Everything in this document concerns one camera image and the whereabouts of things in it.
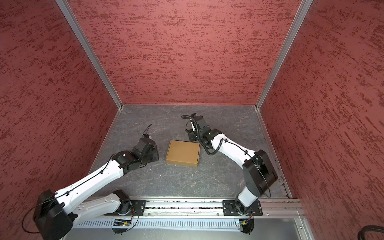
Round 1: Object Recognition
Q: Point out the brown cardboard box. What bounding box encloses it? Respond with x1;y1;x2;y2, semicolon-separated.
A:
166;140;201;167

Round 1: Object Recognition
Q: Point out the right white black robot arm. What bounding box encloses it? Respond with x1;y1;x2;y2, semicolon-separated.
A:
182;113;278;216

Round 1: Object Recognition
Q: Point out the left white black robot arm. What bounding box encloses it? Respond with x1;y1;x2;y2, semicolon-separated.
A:
32;133;159;240

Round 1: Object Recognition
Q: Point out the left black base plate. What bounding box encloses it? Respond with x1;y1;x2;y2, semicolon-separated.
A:
105;200;147;217

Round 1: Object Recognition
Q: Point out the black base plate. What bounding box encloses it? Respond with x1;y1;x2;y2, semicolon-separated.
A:
222;200;263;217
105;200;147;217

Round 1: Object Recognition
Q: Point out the aluminium front rail frame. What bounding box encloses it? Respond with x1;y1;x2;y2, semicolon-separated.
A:
89;198;314;240

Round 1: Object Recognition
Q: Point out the white slotted cable duct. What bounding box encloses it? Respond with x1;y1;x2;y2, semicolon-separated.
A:
75;218;240;231

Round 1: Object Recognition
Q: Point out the left controller board with wires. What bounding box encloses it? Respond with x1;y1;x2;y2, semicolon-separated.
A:
112;211;140;235

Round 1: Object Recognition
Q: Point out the controller board with wires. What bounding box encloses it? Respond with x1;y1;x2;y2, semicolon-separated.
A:
112;211;140;235
239;212;255;235

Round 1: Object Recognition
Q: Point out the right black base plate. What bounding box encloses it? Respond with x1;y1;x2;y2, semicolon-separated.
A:
222;200;263;217

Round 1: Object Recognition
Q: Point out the right controller board with wires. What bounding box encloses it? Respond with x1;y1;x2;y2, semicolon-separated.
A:
239;212;255;235

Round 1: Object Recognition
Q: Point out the left aluminium corner post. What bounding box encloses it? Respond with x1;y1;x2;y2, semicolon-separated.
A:
56;0;124;111

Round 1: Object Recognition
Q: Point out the aluminium corner post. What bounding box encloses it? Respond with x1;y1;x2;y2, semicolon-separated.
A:
56;0;124;111
256;0;313;111

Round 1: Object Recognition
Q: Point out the right aluminium corner post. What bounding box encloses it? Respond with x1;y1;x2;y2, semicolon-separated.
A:
256;0;313;111

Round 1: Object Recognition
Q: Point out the black cable bundle corner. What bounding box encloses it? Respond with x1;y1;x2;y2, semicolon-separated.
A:
357;225;384;240

